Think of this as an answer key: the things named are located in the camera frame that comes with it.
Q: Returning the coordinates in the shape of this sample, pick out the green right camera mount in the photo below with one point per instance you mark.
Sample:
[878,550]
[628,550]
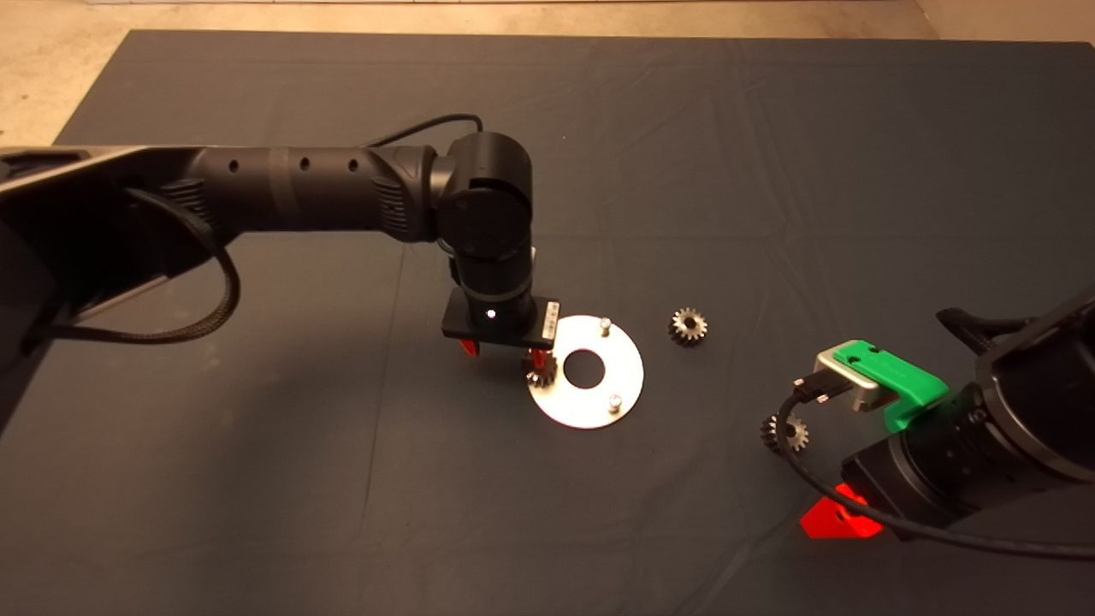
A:
[898,372]

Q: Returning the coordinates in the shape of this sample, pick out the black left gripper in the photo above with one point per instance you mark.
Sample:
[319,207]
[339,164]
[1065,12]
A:
[462,321]

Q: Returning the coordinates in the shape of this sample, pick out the round metal carrier plate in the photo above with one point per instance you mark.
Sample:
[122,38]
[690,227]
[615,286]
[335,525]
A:
[590,411]

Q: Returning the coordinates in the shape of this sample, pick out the silver right camera box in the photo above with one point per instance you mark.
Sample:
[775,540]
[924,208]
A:
[855,389]

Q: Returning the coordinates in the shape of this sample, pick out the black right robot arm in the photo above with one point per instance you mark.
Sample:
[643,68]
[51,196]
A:
[1044,402]

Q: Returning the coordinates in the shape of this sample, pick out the steel planetary gear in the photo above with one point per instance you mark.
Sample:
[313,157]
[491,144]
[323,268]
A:
[695,332]
[541,372]
[797,435]

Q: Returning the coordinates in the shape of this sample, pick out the dark grey table cloth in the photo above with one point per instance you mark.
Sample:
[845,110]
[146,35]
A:
[770,128]

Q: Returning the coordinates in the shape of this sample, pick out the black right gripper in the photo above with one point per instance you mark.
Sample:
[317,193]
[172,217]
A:
[898,479]

